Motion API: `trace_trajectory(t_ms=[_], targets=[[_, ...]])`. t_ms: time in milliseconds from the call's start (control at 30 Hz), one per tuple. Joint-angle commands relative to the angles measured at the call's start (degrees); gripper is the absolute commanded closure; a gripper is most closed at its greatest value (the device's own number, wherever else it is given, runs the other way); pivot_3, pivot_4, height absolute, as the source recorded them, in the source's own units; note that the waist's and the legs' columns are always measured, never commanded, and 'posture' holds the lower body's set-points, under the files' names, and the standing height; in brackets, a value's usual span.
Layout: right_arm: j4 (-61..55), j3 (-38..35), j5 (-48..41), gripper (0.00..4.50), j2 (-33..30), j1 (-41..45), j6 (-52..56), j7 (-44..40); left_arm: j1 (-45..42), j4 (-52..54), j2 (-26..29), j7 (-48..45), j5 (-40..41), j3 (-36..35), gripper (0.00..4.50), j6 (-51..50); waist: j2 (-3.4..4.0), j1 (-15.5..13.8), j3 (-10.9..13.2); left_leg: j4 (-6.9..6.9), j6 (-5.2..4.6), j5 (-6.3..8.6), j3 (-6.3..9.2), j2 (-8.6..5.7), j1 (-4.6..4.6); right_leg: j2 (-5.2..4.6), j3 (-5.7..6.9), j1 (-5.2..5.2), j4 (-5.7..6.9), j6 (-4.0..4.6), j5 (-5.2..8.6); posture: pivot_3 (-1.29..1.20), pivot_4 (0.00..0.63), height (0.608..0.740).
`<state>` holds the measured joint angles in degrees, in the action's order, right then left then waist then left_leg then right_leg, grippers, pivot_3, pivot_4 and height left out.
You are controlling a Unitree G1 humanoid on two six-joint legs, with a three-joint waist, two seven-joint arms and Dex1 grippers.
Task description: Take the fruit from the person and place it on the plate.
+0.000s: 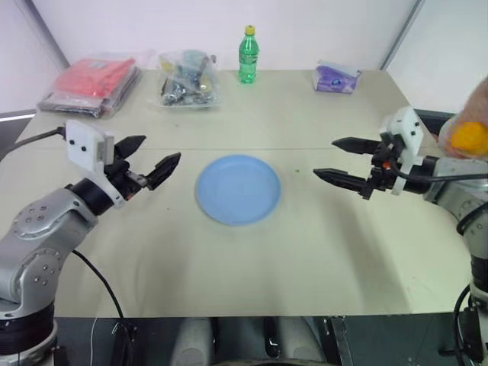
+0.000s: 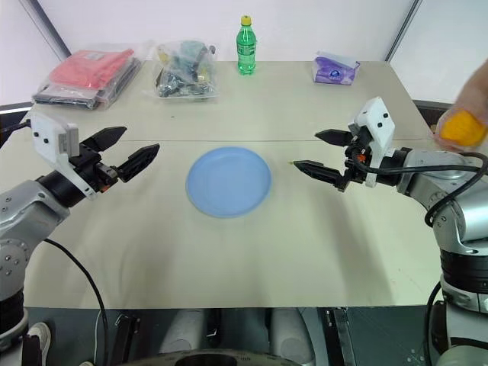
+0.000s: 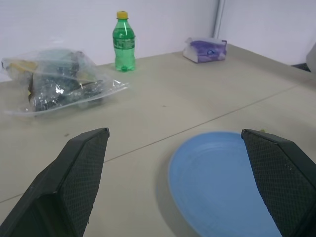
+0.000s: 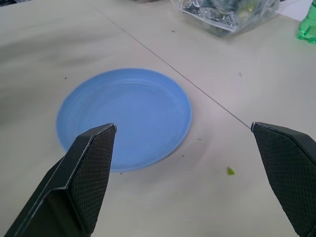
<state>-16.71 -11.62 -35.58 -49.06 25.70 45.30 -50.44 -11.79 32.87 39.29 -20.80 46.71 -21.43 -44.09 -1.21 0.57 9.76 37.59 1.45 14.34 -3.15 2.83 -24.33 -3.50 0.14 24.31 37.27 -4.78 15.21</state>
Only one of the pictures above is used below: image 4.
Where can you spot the clear plastic bag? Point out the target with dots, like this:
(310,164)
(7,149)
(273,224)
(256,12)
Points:
(222,14)

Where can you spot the green plastic bottle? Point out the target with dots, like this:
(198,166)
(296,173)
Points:
(307,24)

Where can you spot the small green leaf scrap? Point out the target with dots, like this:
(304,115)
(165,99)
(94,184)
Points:
(230,170)

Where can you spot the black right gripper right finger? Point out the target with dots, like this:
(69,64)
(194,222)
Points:
(288,168)

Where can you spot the blue round plate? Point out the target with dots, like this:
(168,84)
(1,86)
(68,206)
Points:
(128,118)

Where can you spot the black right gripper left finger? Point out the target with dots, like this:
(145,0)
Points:
(81,177)

